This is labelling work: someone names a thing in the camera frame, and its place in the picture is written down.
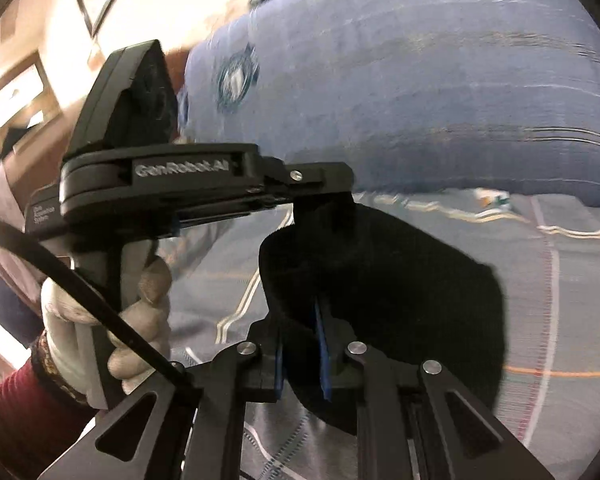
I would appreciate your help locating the red sleeve forearm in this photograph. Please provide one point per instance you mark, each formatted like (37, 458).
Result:
(41, 416)

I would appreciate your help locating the left gloved hand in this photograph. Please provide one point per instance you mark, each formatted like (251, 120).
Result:
(146, 279)

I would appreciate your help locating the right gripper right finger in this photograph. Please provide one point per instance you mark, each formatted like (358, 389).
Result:
(413, 421)

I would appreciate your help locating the black pants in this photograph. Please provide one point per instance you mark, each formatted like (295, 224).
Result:
(402, 291)

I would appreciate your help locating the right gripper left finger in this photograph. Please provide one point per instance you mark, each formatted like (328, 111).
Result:
(190, 431)

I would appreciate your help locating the grey patterned bed sheet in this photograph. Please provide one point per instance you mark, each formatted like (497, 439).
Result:
(545, 250)

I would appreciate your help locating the blue plaid pillow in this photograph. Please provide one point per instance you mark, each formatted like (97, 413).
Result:
(414, 95)

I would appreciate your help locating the brown wooden headboard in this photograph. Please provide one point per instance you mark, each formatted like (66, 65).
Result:
(27, 169)

